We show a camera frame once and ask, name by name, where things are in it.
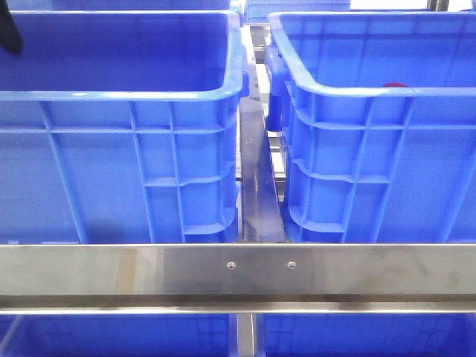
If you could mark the red mushroom push button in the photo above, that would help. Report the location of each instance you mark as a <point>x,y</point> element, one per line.
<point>395,85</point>

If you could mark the steel centre divider bar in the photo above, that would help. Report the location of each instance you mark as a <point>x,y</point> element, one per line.
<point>261,217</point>

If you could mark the blue plastic crate left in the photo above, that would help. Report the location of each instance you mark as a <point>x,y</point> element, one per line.
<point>121,127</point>

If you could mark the blue plastic crate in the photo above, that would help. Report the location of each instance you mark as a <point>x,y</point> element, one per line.
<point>121,127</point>
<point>365,163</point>

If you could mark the blue plastic crate right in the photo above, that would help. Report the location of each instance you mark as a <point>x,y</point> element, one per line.
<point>365,163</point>

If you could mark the blue lower crate right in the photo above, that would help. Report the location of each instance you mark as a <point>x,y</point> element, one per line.
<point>366,334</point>

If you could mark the blue rear crate right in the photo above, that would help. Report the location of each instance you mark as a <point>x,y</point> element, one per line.
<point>256,12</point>

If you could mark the blue lower crate left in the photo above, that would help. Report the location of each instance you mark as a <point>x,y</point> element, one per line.
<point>122,335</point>

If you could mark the blue rear crate left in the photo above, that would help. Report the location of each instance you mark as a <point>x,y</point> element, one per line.
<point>126,5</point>

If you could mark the stainless steel front rail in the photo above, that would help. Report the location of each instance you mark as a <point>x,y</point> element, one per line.
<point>237,278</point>

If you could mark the steel lower vertical post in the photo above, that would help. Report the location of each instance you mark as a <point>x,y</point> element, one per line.
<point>246,335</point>

